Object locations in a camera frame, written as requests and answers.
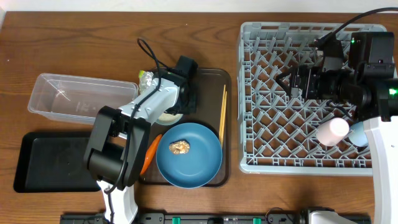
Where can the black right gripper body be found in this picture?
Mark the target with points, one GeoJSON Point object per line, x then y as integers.
{"type": "Point", "coordinates": [328, 86]}

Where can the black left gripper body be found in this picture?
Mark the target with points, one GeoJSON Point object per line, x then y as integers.
{"type": "Point", "coordinates": [188, 107]}

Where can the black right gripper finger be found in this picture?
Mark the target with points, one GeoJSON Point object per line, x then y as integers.
{"type": "Point", "coordinates": [283, 75]}
{"type": "Point", "coordinates": [284, 86]}

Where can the light blue bowl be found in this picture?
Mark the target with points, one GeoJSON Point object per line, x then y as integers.
{"type": "Point", "coordinates": [166, 119]}

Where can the brown food scrap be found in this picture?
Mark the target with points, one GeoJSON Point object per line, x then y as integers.
{"type": "Point", "coordinates": [179, 147]}

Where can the foil wrapper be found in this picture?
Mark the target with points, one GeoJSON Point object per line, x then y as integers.
{"type": "Point", "coordinates": [145, 80]}

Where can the pink cup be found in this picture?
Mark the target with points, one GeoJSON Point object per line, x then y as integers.
{"type": "Point", "coordinates": [332, 132]}

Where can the orange carrot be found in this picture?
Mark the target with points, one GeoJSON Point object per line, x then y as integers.
{"type": "Point", "coordinates": [151, 153]}

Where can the dark blue plate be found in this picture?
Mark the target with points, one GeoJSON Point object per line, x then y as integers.
{"type": "Point", "coordinates": [196, 167]}

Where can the light blue cup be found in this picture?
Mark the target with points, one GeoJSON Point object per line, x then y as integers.
{"type": "Point", "coordinates": [357, 135]}

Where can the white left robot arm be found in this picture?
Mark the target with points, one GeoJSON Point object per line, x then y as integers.
{"type": "Point", "coordinates": [119, 139]}

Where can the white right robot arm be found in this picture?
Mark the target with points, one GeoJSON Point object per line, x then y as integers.
{"type": "Point", "coordinates": [375, 97]}

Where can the grey dishwasher rack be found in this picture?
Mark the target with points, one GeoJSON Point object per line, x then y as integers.
{"type": "Point", "coordinates": [278, 133]}

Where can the brown plastic tray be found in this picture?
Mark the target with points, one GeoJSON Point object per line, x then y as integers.
{"type": "Point", "coordinates": [209, 84]}

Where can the wooden chopstick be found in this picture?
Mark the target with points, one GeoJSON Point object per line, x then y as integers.
{"type": "Point", "coordinates": [224, 89]}
{"type": "Point", "coordinates": [224, 119]}

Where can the clear plastic bin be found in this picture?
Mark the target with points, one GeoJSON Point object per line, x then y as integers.
{"type": "Point", "coordinates": [76, 99]}

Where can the black plastic bin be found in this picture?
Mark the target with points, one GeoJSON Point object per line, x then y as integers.
{"type": "Point", "coordinates": [53, 162]}

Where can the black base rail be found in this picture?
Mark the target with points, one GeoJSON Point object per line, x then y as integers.
{"type": "Point", "coordinates": [160, 218]}

